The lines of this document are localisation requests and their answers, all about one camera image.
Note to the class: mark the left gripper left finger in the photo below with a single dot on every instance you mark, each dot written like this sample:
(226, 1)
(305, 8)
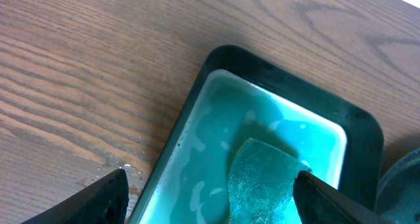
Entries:
(104, 201)

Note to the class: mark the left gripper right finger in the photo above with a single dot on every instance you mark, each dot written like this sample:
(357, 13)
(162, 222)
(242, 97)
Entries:
(319, 203)

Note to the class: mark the green yellow sponge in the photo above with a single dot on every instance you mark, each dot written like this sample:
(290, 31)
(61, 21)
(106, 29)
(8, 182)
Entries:
(260, 183)

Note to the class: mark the black round tray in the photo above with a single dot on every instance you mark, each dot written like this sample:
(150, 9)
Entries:
(398, 197)

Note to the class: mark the black rectangular water tray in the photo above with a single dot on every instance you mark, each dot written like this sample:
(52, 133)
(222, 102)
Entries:
(237, 96)

